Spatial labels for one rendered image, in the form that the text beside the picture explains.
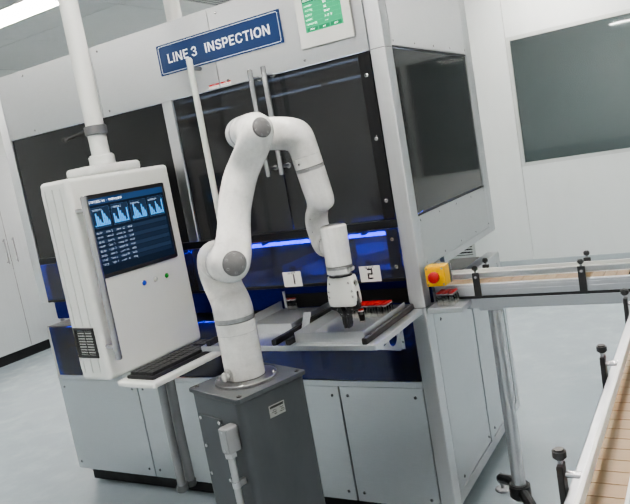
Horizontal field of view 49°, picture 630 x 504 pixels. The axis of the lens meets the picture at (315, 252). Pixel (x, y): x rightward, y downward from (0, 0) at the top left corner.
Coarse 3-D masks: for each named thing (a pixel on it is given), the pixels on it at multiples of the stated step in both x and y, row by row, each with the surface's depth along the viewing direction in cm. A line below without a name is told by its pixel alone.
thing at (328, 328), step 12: (336, 312) 254; (396, 312) 238; (312, 324) 239; (324, 324) 246; (336, 324) 243; (360, 324) 238; (372, 324) 222; (300, 336) 228; (312, 336) 226; (324, 336) 223; (336, 336) 221; (348, 336) 219; (360, 336) 217
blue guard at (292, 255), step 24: (288, 240) 267; (360, 240) 252; (384, 240) 247; (48, 264) 339; (192, 264) 294; (264, 264) 275; (288, 264) 269; (312, 264) 264; (360, 264) 254; (384, 264) 249; (48, 288) 343; (192, 288) 296
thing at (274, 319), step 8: (280, 304) 284; (328, 304) 266; (264, 312) 273; (272, 312) 278; (280, 312) 278; (288, 312) 276; (296, 312) 273; (312, 312) 256; (256, 320) 268; (264, 320) 269; (272, 320) 267; (280, 320) 264; (288, 320) 262; (296, 320) 246; (264, 328) 249; (272, 328) 247; (280, 328) 245; (288, 328) 244
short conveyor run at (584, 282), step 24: (552, 264) 239; (576, 264) 235; (600, 264) 226; (624, 264) 222; (480, 288) 244; (504, 288) 240; (528, 288) 236; (552, 288) 232; (576, 288) 228; (600, 288) 224
